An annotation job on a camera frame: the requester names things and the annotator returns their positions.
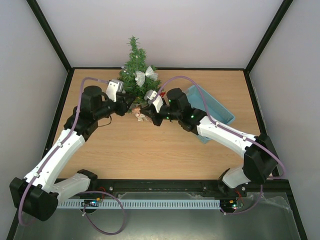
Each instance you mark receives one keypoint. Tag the light blue plastic basket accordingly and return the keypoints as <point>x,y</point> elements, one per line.
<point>215,108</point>

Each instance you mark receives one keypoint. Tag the small green christmas tree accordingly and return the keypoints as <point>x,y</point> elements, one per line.
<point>137,61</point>

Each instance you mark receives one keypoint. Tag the gingerbread figure ornament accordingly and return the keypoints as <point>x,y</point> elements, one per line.
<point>141,117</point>

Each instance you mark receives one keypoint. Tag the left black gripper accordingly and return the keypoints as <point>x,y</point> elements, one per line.
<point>123,108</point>

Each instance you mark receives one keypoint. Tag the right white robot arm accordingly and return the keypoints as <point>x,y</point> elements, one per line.
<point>258,152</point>

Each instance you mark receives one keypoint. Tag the white cable duct rail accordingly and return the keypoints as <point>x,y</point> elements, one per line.
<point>143,204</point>

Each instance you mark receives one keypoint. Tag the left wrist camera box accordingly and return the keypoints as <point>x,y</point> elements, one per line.
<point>114,86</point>

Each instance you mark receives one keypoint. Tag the black frame rail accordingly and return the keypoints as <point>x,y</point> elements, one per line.
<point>206,188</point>

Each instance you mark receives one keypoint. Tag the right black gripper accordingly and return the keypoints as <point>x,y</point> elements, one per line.
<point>155,115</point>

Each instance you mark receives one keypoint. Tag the white mesh bow ornament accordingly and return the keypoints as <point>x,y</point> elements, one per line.
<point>140,76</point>

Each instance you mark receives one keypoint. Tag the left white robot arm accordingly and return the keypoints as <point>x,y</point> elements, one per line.
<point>38,194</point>

